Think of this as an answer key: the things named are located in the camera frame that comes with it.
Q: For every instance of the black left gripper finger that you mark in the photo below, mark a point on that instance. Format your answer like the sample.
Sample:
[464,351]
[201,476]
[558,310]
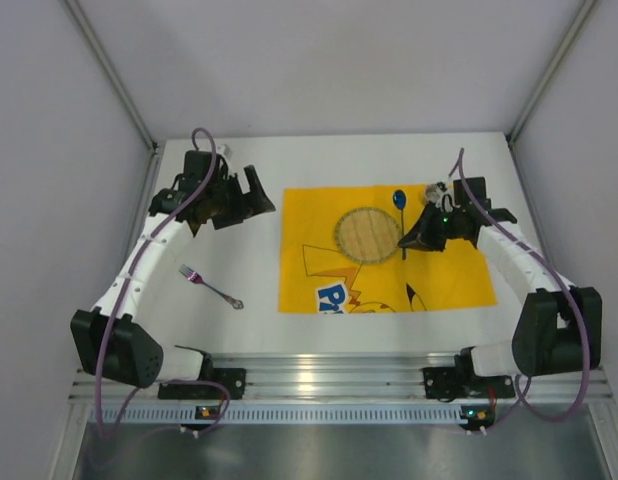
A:
[257,201]
[234,212]

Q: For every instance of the small grey ceramic cup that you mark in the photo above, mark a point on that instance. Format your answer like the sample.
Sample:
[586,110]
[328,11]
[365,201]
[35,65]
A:
[435,192]

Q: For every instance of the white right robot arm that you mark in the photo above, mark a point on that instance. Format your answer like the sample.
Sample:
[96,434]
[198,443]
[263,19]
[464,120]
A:
[559,327]

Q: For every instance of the round woven bamboo plate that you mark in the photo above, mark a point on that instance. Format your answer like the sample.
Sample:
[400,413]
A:
[367,235]

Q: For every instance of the aluminium mounting rail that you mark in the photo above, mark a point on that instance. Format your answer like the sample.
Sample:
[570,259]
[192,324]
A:
[324,378]

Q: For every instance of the pink metal fork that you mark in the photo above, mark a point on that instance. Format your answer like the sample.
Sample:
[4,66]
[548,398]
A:
[195,278]

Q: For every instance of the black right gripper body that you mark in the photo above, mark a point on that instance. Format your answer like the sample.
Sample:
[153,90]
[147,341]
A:
[434,228]

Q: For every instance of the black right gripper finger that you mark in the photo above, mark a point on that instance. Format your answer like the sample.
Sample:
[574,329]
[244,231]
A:
[428,220]
[430,240]

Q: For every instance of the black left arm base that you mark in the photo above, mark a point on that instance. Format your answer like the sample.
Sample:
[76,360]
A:
[228,383]

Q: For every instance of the yellow Pikachu cloth placemat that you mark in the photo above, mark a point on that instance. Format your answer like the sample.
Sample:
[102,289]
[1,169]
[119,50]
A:
[315,277]

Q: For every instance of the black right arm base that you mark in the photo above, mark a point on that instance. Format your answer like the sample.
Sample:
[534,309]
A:
[447,384]

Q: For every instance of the slotted grey cable duct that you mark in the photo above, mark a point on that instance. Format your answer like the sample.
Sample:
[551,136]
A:
[289,414]

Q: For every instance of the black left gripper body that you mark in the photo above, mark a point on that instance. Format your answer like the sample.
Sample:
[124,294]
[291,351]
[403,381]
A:
[239,198]

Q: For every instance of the blue metal spoon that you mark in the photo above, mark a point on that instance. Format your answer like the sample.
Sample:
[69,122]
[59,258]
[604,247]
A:
[400,200]

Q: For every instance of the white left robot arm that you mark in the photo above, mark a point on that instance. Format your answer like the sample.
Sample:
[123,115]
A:
[117,339]

